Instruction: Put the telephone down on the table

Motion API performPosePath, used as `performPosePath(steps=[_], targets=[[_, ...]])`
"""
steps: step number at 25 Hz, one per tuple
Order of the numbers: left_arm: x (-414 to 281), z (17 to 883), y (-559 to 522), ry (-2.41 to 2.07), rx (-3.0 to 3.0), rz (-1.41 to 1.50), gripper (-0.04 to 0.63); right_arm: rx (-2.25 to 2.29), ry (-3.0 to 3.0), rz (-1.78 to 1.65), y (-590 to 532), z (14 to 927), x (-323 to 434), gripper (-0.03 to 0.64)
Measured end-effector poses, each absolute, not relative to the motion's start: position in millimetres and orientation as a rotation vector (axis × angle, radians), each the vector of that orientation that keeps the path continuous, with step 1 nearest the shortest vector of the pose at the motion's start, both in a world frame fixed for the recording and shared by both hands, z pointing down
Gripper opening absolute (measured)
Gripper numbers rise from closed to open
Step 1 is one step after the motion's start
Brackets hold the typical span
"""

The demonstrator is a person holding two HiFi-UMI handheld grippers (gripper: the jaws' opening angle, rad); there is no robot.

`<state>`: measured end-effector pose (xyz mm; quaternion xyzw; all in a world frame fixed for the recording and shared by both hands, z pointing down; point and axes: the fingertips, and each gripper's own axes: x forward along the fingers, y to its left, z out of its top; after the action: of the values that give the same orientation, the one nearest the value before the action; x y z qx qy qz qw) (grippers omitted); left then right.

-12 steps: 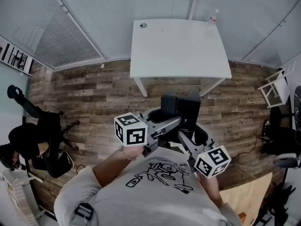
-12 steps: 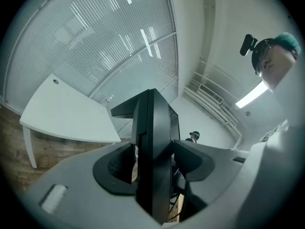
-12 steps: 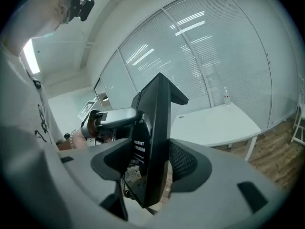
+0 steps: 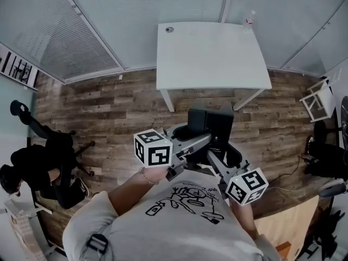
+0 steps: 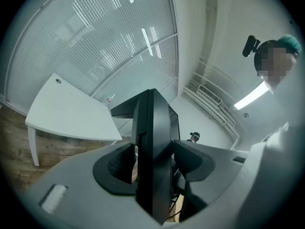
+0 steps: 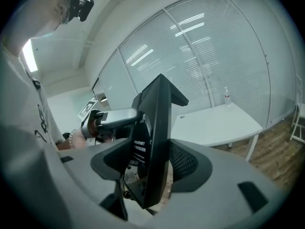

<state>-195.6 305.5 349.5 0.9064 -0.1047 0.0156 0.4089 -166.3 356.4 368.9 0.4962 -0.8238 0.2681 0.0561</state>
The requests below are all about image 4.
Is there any beige keyboard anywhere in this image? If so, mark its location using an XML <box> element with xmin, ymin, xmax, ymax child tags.
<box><xmin>10</xmin><ymin>213</ymin><xmax>44</xmax><ymax>261</ymax></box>

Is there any beaded bracelet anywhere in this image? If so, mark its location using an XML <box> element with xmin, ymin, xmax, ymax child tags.
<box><xmin>138</xmin><ymin>167</ymin><xmax>160</xmax><ymax>186</ymax></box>

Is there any black plastic box-shaped part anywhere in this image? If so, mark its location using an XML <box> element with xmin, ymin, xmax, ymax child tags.
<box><xmin>187</xmin><ymin>104</ymin><xmax>235</xmax><ymax>171</ymax></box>

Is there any dark round table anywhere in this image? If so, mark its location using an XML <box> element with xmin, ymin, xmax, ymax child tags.
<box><xmin>314</xmin><ymin>95</ymin><xmax>348</xmax><ymax>141</ymax></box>

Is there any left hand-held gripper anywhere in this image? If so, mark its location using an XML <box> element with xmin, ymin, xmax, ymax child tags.
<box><xmin>134</xmin><ymin>123</ymin><xmax>213</xmax><ymax>182</ymax></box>

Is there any white table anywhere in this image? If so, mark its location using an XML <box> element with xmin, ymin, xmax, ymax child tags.
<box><xmin>156</xmin><ymin>22</ymin><xmax>273</xmax><ymax>113</ymax></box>

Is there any clear plastic water bottle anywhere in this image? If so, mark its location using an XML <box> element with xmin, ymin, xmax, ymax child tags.
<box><xmin>243</xmin><ymin>10</ymin><xmax>257</xmax><ymax>34</ymax></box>

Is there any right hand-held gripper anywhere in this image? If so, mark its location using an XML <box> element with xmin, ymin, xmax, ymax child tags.
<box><xmin>207</xmin><ymin>142</ymin><xmax>269</xmax><ymax>206</ymax></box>

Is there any black office chair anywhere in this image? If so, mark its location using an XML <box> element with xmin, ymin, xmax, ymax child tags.
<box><xmin>297</xmin><ymin>178</ymin><xmax>348</xmax><ymax>261</ymax></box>
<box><xmin>10</xmin><ymin>100</ymin><xmax>96</xmax><ymax>176</ymax></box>

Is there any white stool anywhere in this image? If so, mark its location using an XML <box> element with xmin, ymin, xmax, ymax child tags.
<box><xmin>299</xmin><ymin>76</ymin><xmax>338</xmax><ymax>123</ymax></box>

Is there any framed black-and-white picture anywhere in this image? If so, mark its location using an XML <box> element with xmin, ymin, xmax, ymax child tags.
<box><xmin>0</xmin><ymin>43</ymin><xmax>40</xmax><ymax>92</ymax></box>

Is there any person's right forearm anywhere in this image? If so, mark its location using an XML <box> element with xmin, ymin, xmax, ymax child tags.
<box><xmin>229</xmin><ymin>198</ymin><xmax>260</xmax><ymax>240</ymax></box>

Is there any grey printed t-shirt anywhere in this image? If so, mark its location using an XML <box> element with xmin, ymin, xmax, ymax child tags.
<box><xmin>62</xmin><ymin>170</ymin><xmax>282</xmax><ymax>261</ymax></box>

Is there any person's left forearm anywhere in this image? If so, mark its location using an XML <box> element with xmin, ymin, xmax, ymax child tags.
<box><xmin>108</xmin><ymin>166</ymin><xmax>170</xmax><ymax>217</ymax></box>

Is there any black strap buckle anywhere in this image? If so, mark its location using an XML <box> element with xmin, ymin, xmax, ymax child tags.
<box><xmin>85</xmin><ymin>234</ymin><xmax>109</xmax><ymax>255</ymax></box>

